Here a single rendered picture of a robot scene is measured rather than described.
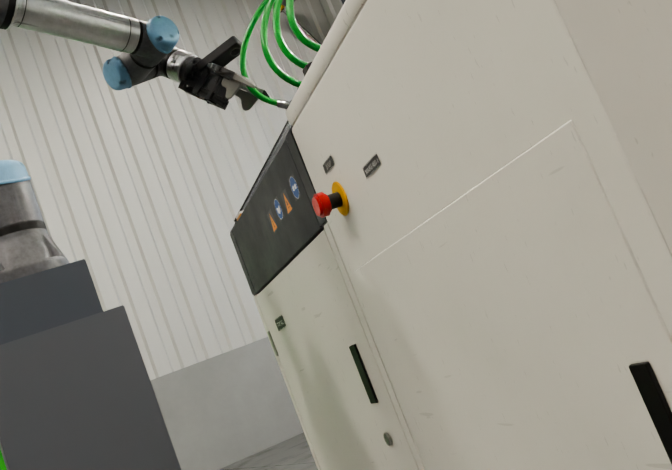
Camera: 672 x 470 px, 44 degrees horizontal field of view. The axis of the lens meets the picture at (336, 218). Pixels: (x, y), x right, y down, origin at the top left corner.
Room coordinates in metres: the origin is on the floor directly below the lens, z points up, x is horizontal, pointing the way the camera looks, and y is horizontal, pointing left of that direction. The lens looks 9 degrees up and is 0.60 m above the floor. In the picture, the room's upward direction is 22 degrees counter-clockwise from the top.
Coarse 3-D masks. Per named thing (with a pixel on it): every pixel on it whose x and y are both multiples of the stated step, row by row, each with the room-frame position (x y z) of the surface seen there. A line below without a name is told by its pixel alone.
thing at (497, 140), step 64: (384, 0) 0.85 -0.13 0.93; (448, 0) 0.74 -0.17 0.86; (512, 0) 0.66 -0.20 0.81; (576, 0) 0.62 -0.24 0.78; (640, 0) 0.64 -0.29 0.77; (384, 64) 0.91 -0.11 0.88; (448, 64) 0.79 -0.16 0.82; (512, 64) 0.69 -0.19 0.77; (576, 64) 0.62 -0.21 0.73; (640, 64) 0.63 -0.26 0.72; (320, 128) 1.15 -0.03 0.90; (384, 128) 0.97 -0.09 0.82; (448, 128) 0.83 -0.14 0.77; (512, 128) 0.73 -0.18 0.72; (576, 128) 0.65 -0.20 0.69; (640, 128) 0.62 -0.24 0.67; (384, 192) 1.04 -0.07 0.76; (448, 192) 0.88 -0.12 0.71; (512, 192) 0.77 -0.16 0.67; (576, 192) 0.68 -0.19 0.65; (640, 192) 0.62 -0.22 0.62; (384, 256) 1.11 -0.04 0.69; (448, 256) 0.94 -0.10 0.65; (512, 256) 0.81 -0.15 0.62; (576, 256) 0.72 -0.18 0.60; (640, 256) 0.65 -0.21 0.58; (384, 320) 1.20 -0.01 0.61; (448, 320) 1.00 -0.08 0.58; (512, 320) 0.86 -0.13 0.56; (576, 320) 0.76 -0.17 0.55; (640, 320) 0.67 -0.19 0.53; (448, 384) 1.07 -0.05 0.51; (512, 384) 0.91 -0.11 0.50; (576, 384) 0.80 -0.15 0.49; (640, 384) 0.70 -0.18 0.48; (448, 448) 1.15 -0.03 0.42; (512, 448) 0.97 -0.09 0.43; (576, 448) 0.84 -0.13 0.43; (640, 448) 0.74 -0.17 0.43
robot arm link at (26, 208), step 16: (0, 160) 1.38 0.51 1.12; (0, 176) 1.37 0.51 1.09; (16, 176) 1.39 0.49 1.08; (0, 192) 1.36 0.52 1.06; (16, 192) 1.38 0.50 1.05; (32, 192) 1.41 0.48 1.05; (0, 208) 1.36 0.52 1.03; (16, 208) 1.37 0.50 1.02; (32, 208) 1.40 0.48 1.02; (0, 224) 1.36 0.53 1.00
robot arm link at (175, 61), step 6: (174, 54) 1.84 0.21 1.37; (180, 54) 1.83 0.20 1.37; (186, 54) 1.83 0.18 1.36; (192, 54) 1.84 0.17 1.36; (168, 60) 1.84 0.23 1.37; (174, 60) 1.83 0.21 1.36; (180, 60) 1.82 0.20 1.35; (168, 66) 1.84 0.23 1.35; (174, 66) 1.83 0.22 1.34; (180, 66) 1.82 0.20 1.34; (168, 72) 1.85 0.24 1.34; (174, 72) 1.83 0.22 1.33; (174, 78) 1.85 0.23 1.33; (180, 78) 1.84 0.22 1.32
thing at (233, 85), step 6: (228, 78) 1.77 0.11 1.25; (234, 78) 1.75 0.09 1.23; (240, 78) 1.75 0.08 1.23; (246, 78) 1.75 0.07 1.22; (222, 84) 1.78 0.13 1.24; (228, 84) 1.77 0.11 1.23; (234, 84) 1.76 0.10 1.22; (240, 84) 1.75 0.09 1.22; (246, 84) 1.74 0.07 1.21; (252, 84) 1.74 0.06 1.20; (228, 90) 1.76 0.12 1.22; (234, 90) 1.75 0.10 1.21; (228, 96) 1.76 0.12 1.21
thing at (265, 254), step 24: (288, 168) 1.35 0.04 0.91; (264, 192) 1.54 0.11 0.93; (288, 192) 1.40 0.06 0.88; (240, 216) 1.78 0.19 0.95; (264, 216) 1.59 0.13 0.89; (288, 216) 1.45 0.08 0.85; (312, 216) 1.33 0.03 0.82; (240, 240) 1.85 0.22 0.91; (264, 240) 1.66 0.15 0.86; (288, 240) 1.50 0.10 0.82; (312, 240) 1.41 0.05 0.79; (264, 264) 1.73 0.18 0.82; (288, 264) 1.60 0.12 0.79
